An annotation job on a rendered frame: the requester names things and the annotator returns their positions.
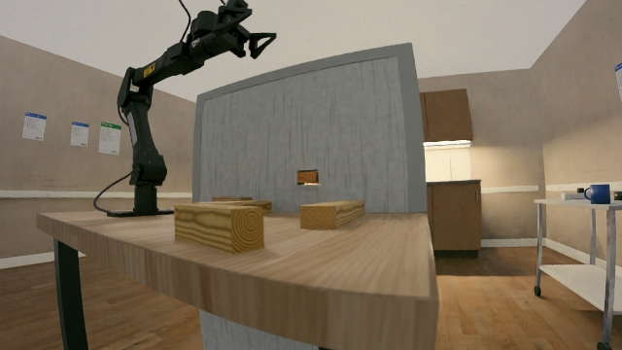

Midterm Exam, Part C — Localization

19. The light grey panel with slot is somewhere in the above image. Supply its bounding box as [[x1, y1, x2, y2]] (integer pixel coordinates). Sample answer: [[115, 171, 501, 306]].
[[192, 42, 428, 350]]

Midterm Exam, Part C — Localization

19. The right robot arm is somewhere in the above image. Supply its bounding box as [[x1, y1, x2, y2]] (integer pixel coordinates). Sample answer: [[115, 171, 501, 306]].
[[107, 11, 216, 218]]

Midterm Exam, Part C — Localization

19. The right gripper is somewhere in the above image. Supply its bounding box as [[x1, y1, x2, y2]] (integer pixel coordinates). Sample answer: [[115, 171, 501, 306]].
[[203, 0, 277, 59]]

